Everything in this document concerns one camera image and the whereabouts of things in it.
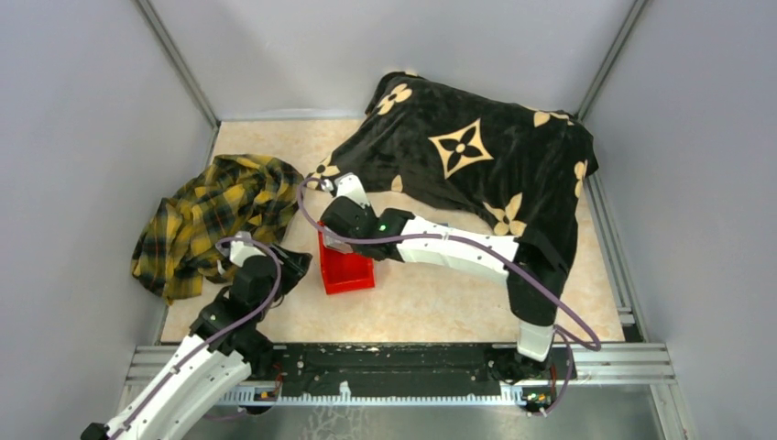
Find red plastic bin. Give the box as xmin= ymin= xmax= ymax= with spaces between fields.
xmin=318 ymin=232 xmax=376 ymax=295

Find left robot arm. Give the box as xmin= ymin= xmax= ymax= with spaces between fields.
xmin=81 ymin=234 xmax=312 ymax=439

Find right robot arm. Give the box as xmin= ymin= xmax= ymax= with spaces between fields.
xmin=319 ymin=196 xmax=568 ymax=378

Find yellow plaid shirt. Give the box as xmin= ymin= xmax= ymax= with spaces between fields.
xmin=130 ymin=154 xmax=303 ymax=303

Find black floral blanket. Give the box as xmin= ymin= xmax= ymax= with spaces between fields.
xmin=308 ymin=71 xmax=598 ymax=326

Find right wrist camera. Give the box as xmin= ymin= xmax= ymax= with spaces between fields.
xmin=320 ymin=173 xmax=371 ymax=207

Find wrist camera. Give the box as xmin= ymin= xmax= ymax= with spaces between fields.
xmin=215 ymin=231 xmax=266 ymax=267
xmin=320 ymin=173 xmax=371 ymax=207

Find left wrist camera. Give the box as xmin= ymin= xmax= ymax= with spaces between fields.
xmin=215 ymin=231 xmax=266 ymax=267

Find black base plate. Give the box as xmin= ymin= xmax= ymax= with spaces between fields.
xmin=249 ymin=343 xmax=576 ymax=398

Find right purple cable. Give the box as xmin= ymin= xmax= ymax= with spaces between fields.
xmin=296 ymin=177 xmax=603 ymax=417

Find aluminium front rail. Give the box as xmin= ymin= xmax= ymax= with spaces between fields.
xmin=126 ymin=343 xmax=675 ymax=410

